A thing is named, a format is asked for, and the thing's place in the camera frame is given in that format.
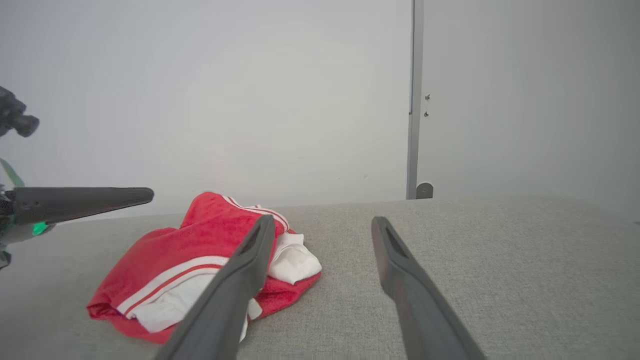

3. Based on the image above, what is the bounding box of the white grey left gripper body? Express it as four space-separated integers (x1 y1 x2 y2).
0 159 56 271

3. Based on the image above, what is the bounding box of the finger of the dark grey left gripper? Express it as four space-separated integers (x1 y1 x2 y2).
14 187 154 224

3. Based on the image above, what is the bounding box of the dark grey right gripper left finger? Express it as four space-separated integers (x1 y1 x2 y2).
155 215 277 360

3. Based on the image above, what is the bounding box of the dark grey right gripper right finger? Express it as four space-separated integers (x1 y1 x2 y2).
371 216 486 360

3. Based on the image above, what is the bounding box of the red white basketball jersey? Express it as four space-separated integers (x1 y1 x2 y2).
86 191 322 345

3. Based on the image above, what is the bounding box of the grey door panel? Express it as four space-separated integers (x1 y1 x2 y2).
406 0 640 223

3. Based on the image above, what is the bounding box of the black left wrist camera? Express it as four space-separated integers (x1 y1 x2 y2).
0 86 40 138

